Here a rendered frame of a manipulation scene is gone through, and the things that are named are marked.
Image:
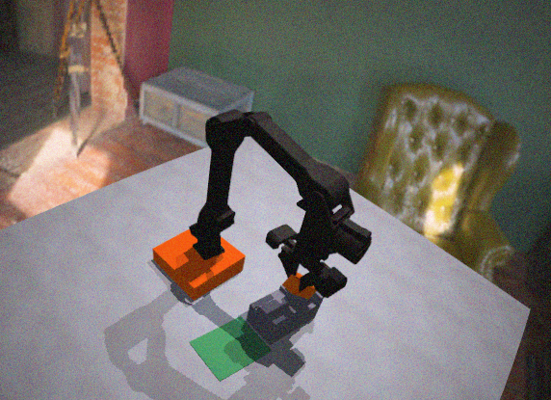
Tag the orange l-shaped part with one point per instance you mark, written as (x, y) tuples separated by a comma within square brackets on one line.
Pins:
[(292, 284)]

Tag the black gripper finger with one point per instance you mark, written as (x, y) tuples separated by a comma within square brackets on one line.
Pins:
[(305, 281), (291, 266)]

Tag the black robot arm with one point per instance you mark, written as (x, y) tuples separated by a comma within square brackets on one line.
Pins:
[(322, 187)]

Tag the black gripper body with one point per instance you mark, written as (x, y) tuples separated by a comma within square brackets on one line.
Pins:
[(327, 281)]

